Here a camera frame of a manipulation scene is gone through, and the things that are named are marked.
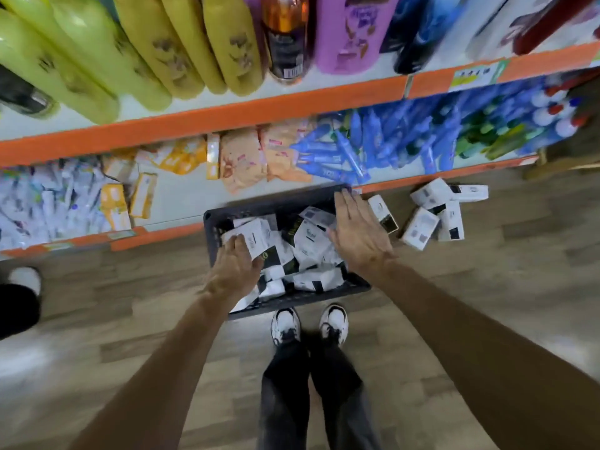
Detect person's left hand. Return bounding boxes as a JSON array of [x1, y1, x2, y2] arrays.
[[202, 233, 266, 309]]

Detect person's right hand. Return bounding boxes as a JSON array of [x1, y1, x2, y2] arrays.
[[327, 188, 398, 278]]

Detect white product carton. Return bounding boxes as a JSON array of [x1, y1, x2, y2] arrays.
[[221, 218, 273, 261]]

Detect person's right forearm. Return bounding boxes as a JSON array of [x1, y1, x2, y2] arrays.
[[363, 257, 600, 450]]

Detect person's left forearm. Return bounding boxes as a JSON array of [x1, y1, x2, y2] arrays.
[[69, 292, 235, 450]]

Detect pile of white boxes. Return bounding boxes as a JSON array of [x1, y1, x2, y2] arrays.
[[229, 206, 348, 314]]

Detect white box with black end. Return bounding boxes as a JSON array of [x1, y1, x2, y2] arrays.
[[410, 177, 454, 210], [367, 194, 399, 235], [438, 200, 465, 242], [449, 184, 489, 203], [400, 206, 440, 252]]

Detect dark grey plastic crate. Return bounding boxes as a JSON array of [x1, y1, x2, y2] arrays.
[[202, 184, 372, 320]]

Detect white shelf with orange edge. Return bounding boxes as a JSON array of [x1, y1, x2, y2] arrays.
[[0, 154, 540, 261], [0, 41, 600, 168]]

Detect person's right shoe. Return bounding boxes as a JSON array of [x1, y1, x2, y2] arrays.
[[319, 303, 350, 348]]

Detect person's shoe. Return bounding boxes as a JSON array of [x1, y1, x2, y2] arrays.
[[270, 307, 302, 348], [7, 266, 43, 300], [319, 303, 350, 348]]

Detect person's left shoe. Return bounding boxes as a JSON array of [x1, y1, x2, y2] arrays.
[[270, 307, 302, 348]]

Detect peach packet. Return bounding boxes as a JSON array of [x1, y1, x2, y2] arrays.
[[259, 120, 316, 184], [219, 129, 268, 195]]

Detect narrow orange and white box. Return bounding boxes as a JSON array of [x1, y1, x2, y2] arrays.
[[206, 133, 221, 180]]

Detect yellow packet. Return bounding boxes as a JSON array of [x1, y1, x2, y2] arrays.
[[154, 136, 208, 176]]

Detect yellow and white box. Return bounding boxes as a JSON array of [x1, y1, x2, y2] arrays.
[[129, 172, 158, 220], [100, 183, 133, 232], [101, 156, 140, 184]]

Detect pile of blue tubes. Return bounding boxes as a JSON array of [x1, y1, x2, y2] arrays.
[[290, 75, 561, 186]]

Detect person's left leg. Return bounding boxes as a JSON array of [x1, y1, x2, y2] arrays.
[[256, 339, 325, 450]]

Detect person's leg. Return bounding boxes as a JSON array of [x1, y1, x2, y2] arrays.
[[256, 339, 325, 450], [0, 283, 42, 341], [307, 338, 383, 450]]

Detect person's right leg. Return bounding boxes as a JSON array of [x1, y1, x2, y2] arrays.
[[307, 338, 383, 450]]

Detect group of green bottles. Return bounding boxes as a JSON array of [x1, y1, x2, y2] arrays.
[[456, 109, 545, 161]]

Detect purple bottle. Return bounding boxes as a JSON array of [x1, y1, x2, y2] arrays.
[[313, 0, 402, 75]]

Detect amber bottle with dark label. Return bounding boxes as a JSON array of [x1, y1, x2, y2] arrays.
[[261, 0, 311, 85]]

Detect pile of white tubes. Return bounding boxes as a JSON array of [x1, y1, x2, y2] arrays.
[[0, 159, 114, 252]]

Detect yellow bottle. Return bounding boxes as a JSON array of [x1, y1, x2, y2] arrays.
[[201, 0, 264, 97], [159, 0, 228, 95], [112, 0, 205, 100]]

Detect yellow and white price label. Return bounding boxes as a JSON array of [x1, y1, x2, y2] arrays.
[[448, 60, 510, 93]]

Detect dark blue bottle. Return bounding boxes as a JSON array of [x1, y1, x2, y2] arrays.
[[393, 0, 454, 75], [379, 0, 425, 55]]

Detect lime green bottle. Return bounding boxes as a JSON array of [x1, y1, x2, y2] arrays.
[[0, 0, 173, 112], [0, 8, 121, 125]]

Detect white bottles with red caps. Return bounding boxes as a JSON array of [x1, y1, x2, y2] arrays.
[[531, 83, 592, 139]]

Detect black bottle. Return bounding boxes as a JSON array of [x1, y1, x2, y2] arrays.
[[0, 64, 60, 119]]

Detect white bottle with picture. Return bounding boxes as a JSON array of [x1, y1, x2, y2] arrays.
[[469, 0, 565, 62]]

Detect red bottle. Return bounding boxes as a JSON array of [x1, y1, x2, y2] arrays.
[[511, 0, 597, 56]]

